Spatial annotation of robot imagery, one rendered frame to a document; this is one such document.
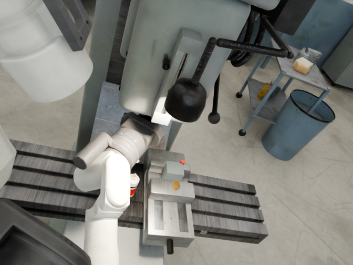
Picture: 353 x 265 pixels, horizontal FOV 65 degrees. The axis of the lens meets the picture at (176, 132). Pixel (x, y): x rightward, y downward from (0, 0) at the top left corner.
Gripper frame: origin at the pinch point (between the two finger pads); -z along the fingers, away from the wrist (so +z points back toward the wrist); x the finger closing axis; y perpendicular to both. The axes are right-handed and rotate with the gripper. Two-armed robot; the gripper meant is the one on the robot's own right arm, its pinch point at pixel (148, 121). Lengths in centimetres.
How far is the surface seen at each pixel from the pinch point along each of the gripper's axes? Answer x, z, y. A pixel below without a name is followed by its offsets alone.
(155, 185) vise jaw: -9.8, 2.0, 20.8
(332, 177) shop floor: -162, -210, 121
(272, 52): -18.9, 9.2, -35.0
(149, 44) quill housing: 2.2, 11.3, -26.5
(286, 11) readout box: -19.1, -30.6, -34.5
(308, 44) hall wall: -107, -513, 81
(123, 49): 14.4, -4.5, -14.0
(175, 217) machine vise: -20.4, 5.8, 24.9
